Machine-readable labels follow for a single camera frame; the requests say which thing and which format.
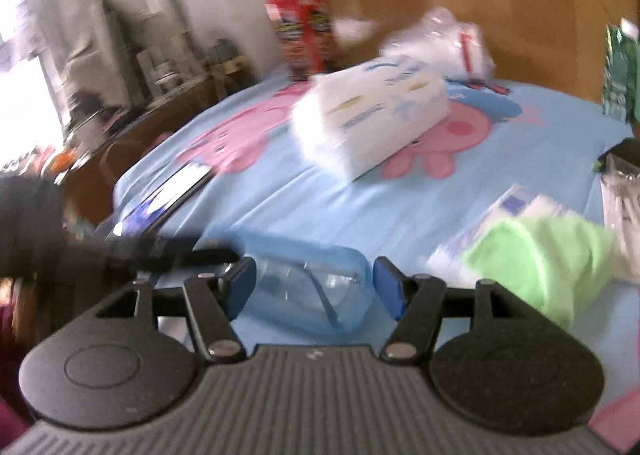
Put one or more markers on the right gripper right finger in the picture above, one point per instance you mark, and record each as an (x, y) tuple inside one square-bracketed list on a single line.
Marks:
[(415, 303)]

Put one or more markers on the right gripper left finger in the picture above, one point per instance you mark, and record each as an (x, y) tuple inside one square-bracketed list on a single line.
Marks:
[(213, 301)]

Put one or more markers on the blue glasses case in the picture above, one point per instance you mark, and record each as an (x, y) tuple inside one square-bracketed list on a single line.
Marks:
[(315, 288)]

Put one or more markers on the green soft cloth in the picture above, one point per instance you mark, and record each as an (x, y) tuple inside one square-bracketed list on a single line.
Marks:
[(558, 265)]

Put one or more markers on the white tissue pack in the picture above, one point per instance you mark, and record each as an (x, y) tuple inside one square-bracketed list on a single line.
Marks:
[(350, 121)]

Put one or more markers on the blue cartoon pig tablecloth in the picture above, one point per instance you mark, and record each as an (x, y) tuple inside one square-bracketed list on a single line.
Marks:
[(125, 378)]

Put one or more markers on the clear plastic bag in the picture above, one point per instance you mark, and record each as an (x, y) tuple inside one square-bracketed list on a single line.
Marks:
[(453, 49)]

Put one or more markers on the red snack bag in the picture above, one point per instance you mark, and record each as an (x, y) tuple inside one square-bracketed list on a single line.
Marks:
[(305, 31)]

